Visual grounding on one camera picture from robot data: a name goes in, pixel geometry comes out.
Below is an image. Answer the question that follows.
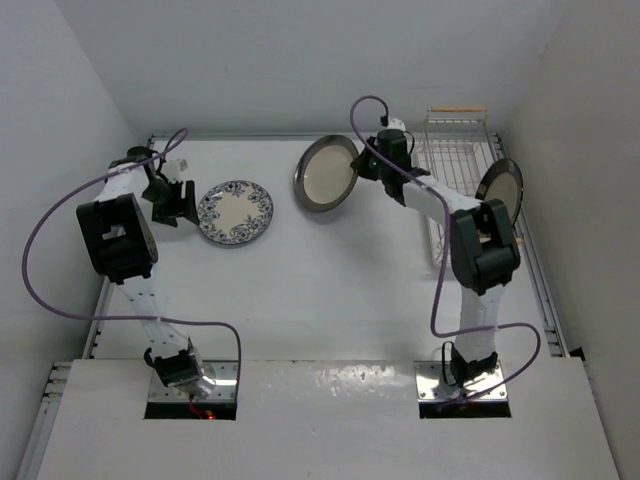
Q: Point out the brown rim cream plate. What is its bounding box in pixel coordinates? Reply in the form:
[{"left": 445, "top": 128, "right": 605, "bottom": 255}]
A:
[{"left": 293, "top": 135, "right": 359, "bottom": 213}]

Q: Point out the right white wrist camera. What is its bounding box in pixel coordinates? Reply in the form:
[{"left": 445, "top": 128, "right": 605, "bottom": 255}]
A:
[{"left": 380, "top": 115, "right": 406, "bottom": 132}]

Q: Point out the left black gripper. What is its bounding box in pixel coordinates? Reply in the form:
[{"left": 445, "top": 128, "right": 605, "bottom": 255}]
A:
[{"left": 140, "top": 178, "right": 198, "bottom": 227}]

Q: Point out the white wire dish rack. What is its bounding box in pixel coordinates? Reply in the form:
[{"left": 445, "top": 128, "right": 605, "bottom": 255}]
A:
[{"left": 417, "top": 103, "right": 525, "bottom": 246}]

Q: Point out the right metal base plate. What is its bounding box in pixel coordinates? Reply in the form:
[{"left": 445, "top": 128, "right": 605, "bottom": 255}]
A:
[{"left": 414, "top": 361, "right": 508, "bottom": 403}]

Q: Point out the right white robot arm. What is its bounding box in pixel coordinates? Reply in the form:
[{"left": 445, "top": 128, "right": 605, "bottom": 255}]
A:
[{"left": 351, "top": 129, "right": 521, "bottom": 388}]

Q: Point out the metal base plate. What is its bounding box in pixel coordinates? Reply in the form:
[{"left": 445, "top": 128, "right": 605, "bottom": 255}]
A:
[
  {"left": 414, "top": 361, "right": 508, "bottom": 403},
  {"left": 148, "top": 360, "right": 238, "bottom": 403}
]

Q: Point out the blue floral ceramic plate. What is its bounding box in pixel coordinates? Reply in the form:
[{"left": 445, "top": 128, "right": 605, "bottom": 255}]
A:
[{"left": 196, "top": 180, "right": 274, "bottom": 246}]

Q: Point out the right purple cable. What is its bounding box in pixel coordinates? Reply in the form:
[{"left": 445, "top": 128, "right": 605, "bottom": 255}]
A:
[{"left": 348, "top": 94, "right": 543, "bottom": 406}]

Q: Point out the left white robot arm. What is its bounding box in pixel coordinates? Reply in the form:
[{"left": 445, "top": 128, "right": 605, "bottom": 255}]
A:
[{"left": 76, "top": 146, "right": 211, "bottom": 399}]

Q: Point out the purple cable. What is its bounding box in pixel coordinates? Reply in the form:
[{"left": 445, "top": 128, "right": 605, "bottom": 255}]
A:
[
  {"left": 348, "top": 94, "right": 543, "bottom": 406},
  {"left": 21, "top": 127, "right": 242, "bottom": 396}
]

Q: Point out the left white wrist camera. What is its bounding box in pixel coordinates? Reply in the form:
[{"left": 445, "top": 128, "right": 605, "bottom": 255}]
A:
[{"left": 162, "top": 159, "right": 188, "bottom": 184}]

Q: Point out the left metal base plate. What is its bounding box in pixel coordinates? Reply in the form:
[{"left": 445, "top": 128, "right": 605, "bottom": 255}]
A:
[{"left": 148, "top": 360, "right": 238, "bottom": 403}]

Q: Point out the black patterned rim plate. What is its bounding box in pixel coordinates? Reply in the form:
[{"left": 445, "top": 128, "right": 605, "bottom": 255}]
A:
[{"left": 475, "top": 158, "right": 524, "bottom": 225}]

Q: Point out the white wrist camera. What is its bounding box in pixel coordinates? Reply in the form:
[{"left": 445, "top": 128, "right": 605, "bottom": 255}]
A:
[
  {"left": 380, "top": 115, "right": 406, "bottom": 132},
  {"left": 162, "top": 159, "right": 188, "bottom": 184}
]

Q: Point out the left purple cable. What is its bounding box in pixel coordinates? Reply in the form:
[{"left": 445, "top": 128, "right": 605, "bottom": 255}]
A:
[{"left": 21, "top": 127, "right": 242, "bottom": 396}]

